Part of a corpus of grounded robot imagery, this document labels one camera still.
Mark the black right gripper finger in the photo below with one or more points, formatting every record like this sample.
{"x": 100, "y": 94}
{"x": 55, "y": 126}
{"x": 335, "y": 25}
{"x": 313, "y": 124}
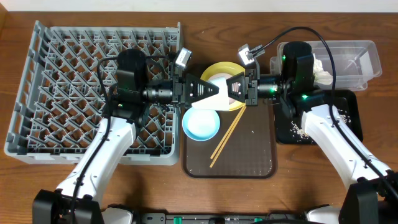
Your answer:
{"x": 238, "y": 95}
{"x": 236, "y": 82}

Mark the crumpled white tissue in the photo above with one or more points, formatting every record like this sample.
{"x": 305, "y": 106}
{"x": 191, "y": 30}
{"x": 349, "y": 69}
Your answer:
{"x": 320, "y": 75}

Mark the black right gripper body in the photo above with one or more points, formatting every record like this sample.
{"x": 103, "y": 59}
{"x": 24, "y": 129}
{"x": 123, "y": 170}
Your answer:
{"x": 251, "y": 90}

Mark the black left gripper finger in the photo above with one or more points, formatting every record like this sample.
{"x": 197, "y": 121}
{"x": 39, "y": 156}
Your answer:
{"x": 198, "y": 84}
{"x": 199, "y": 100}

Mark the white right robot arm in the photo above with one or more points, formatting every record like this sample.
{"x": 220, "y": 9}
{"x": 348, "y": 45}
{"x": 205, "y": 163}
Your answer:
{"x": 371, "y": 184}

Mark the wooden chopstick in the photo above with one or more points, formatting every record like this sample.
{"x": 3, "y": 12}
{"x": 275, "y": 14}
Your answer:
{"x": 227, "y": 133}
{"x": 225, "y": 141}

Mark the yellow plate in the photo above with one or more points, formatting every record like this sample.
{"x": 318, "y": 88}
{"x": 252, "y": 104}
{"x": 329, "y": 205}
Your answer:
{"x": 227, "y": 70}

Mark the black waste tray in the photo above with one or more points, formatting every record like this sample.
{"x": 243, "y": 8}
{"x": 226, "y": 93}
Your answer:
{"x": 345, "y": 102}

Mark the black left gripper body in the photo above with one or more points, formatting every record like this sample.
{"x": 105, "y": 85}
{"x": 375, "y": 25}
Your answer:
{"x": 179, "y": 91}

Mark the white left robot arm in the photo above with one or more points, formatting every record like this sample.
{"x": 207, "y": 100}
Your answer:
{"x": 127, "y": 103}

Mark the brown serving tray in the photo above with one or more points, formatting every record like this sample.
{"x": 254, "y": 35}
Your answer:
{"x": 250, "y": 152}

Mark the clear plastic bin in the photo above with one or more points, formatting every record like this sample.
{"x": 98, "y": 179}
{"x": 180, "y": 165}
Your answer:
{"x": 356, "y": 62}

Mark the light blue bowl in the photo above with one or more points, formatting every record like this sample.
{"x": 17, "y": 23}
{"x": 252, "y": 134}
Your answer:
{"x": 200, "y": 125}

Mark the grey dishwasher rack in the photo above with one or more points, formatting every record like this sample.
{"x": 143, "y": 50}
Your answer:
{"x": 59, "y": 102}

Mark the white cup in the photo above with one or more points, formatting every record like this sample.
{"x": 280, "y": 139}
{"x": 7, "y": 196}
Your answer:
{"x": 219, "y": 102}

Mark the rice food scraps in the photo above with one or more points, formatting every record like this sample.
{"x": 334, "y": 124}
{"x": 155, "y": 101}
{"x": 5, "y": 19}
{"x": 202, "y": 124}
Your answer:
{"x": 302, "y": 135}

